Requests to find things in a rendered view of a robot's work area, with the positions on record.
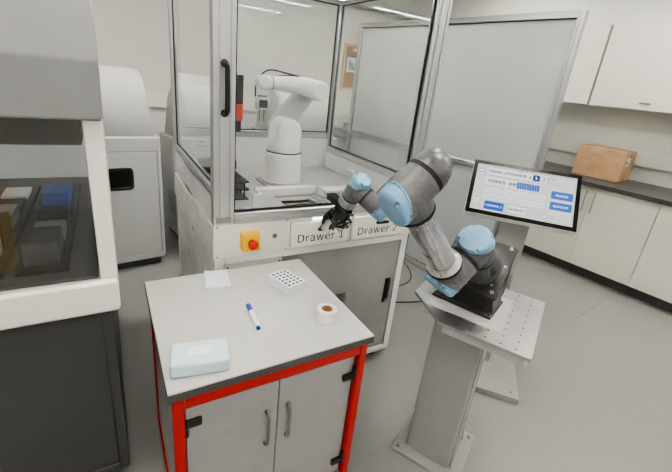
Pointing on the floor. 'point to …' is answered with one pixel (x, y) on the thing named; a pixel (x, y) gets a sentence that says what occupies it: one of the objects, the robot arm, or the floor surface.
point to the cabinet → (372, 267)
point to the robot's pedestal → (446, 395)
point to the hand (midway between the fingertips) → (326, 227)
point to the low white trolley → (257, 375)
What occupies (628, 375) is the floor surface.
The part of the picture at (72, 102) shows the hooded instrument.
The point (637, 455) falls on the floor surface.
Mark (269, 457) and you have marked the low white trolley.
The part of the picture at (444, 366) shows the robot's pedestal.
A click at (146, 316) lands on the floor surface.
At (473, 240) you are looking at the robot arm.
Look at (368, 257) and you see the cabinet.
